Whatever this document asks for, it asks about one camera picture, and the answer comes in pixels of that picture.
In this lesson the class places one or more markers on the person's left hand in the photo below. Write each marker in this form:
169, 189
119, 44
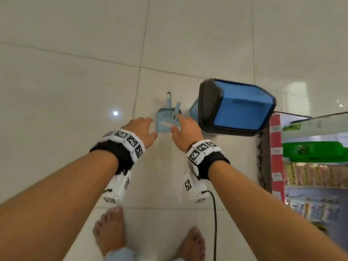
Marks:
141, 130

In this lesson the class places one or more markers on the person's right hand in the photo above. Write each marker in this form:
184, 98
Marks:
187, 133

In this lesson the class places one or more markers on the light blue small brush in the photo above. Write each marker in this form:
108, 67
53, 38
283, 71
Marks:
168, 122

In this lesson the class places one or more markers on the light blue plastic dustpan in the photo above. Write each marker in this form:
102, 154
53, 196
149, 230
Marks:
163, 112

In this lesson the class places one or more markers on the blue trash bin black rim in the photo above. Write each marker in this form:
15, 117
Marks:
239, 108

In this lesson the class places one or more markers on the person's left forearm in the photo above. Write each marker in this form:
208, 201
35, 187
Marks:
54, 198

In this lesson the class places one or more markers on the person's right forearm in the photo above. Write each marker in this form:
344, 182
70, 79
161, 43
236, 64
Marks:
266, 214

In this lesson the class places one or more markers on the person's right foot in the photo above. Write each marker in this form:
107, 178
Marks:
191, 244

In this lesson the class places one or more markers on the store shelf with red edge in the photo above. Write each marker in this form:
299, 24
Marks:
276, 138

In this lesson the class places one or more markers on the strip of gold sachets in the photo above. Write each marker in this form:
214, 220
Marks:
312, 173

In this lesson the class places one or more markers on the tall white bottle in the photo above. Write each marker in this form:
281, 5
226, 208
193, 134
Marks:
320, 127

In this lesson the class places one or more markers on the strip of white blue sachets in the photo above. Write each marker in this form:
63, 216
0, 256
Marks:
312, 209

